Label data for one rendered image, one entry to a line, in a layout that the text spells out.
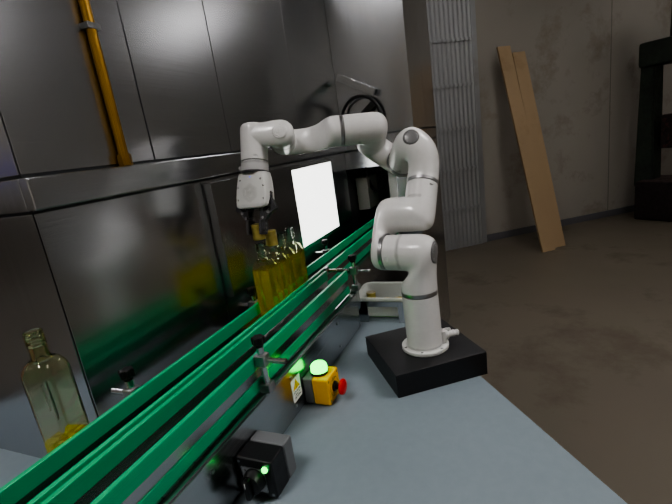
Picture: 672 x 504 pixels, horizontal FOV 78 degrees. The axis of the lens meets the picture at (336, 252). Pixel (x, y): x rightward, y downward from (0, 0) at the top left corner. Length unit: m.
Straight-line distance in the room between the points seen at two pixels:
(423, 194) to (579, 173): 5.04
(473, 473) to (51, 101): 1.07
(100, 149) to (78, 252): 0.23
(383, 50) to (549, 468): 1.83
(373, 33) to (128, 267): 1.62
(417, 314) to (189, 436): 0.61
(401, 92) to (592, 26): 4.26
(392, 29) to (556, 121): 3.86
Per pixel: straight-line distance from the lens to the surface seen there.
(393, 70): 2.19
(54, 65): 1.04
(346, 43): 2.28
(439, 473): 0.92
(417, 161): 1.15
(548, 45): 5.81
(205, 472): 0.84
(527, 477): 0.93
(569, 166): 5.97
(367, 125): 1.19
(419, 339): 1.14
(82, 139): 1.03
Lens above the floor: 1.37
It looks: 14 degrees down
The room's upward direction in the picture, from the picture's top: 8 degrees counter-clockwise
